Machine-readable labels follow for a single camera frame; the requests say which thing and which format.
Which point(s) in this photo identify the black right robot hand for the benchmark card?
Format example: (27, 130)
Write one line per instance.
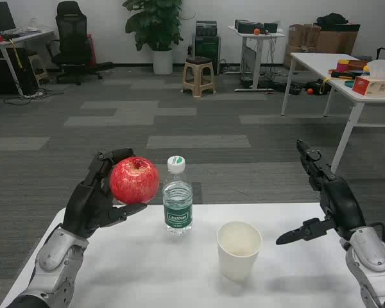
(343, 205)

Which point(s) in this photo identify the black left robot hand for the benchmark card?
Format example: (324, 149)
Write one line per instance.
(80, 208)

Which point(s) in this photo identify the red apple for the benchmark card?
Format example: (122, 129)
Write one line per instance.
(134, 181)

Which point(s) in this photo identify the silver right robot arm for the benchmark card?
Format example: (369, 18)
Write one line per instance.
(369, 250)

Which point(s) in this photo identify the clear water bottle green label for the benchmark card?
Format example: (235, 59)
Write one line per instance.
(177, 218)

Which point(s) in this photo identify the teal round lid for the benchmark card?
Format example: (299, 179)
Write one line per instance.
(350, 83)

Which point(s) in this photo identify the white paper cup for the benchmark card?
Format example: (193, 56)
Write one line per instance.
(237, 266)

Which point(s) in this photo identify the red white tissue box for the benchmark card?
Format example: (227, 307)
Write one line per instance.
(375, 86)

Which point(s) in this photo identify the white power strip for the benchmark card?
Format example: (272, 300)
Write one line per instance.
(33, 94)

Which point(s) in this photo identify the black yellow tool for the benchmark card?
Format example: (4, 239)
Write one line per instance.
(341, 75)

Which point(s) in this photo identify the pink yellow cylinder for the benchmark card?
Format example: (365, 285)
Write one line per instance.
(342, 66)

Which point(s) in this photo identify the orange tray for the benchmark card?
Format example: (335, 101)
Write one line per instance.
(357, 64)

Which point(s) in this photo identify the large white table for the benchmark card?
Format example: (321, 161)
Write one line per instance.
(311, 59)

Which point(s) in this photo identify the plain beige plastic stool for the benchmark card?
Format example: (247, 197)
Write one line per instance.
(38, 64)

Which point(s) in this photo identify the black cabinet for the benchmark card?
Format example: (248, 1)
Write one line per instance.
(0, 73)

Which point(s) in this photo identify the red panel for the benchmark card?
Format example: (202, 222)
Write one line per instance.
(91, 48)

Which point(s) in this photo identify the large brown cardboard box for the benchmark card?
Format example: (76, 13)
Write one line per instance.
(337, 41)

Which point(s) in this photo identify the green plant in white pot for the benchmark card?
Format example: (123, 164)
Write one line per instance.
(162, 61)

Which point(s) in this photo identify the small brown cardboard box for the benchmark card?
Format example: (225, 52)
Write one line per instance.
(300, 37)

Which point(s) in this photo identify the white standing desk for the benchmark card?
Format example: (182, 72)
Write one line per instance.
(259, 48)

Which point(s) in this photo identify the black mesh office chair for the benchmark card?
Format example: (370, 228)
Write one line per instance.
(72, 29)

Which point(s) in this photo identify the white desk with monitor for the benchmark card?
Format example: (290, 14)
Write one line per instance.
(29, 34)

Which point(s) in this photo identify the black bag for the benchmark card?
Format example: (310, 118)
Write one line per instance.
(332, 20)

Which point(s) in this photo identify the beige plastic stool brown seat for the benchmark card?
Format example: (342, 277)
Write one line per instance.
(197, 61)

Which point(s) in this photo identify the black equipment boxes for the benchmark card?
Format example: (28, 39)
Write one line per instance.
(248, 26)

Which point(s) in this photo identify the black green computer tower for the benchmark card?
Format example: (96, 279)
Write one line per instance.
(207, 48)

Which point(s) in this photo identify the black computer monitor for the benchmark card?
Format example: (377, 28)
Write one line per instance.
(0, 16)

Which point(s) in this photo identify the black ribbed case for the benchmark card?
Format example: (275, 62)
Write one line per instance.
(206, 28)

